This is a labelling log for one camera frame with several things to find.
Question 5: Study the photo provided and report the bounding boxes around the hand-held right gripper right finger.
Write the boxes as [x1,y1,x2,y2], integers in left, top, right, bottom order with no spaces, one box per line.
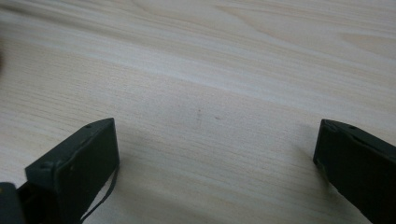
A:
[312,119,396,224]

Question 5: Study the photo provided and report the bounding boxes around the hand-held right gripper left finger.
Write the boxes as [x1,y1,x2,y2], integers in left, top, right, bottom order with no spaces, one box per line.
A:
[17,117,120,224]

